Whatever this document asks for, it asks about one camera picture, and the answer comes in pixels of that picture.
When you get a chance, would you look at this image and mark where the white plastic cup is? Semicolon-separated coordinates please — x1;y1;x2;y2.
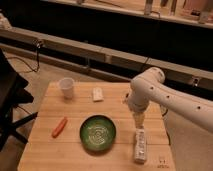
58;77;74;99

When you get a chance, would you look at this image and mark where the orange carrot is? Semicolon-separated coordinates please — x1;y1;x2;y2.
51;117;68;138

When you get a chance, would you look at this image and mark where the small white box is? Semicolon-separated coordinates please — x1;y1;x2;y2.
92;87;104;102

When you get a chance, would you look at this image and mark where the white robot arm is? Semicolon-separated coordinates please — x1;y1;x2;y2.
126;67;213;133

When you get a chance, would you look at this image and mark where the green ceramic bowl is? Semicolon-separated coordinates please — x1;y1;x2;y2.
79;115;116;153

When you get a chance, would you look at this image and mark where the black chair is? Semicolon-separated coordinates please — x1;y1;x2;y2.
0;49;38;151

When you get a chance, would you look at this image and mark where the black cable on floor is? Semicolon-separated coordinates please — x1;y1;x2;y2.
5;39;45;75

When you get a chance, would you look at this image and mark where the white plastic bottle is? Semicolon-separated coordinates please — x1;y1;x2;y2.
134;129;147;164

